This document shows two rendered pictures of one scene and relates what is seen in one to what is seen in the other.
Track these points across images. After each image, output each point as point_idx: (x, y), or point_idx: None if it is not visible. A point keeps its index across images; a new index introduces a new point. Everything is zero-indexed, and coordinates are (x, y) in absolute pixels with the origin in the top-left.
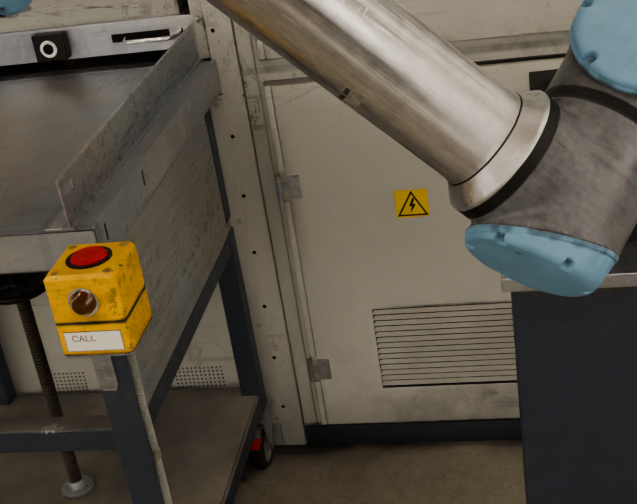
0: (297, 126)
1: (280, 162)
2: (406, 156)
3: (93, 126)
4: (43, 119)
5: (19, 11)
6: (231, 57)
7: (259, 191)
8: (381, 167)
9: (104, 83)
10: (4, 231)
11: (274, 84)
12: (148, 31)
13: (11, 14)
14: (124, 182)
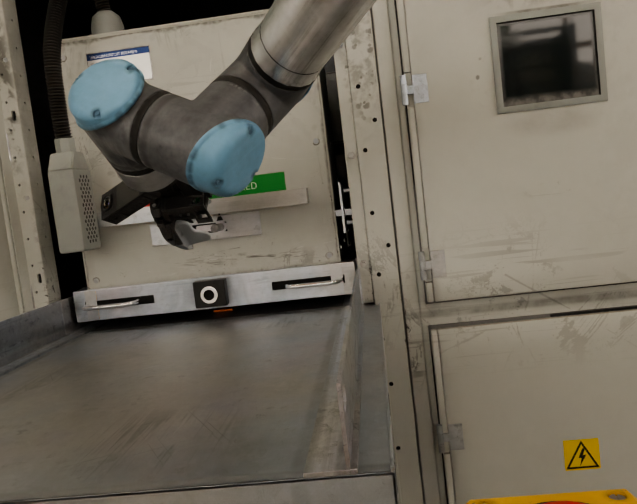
0: (463, 371)
1: (443, 410)
2: (577, 403)
3: (285, 353)
4: (219, 350)
5: (233, 194)
6: (396, 301)
7: (415, 442)
8: (550, 415)
9: (271, 323)
10: (228, 477)
11: (440, 328)
12: (309, 278)
13: (225, 195)
14: (386, 404)
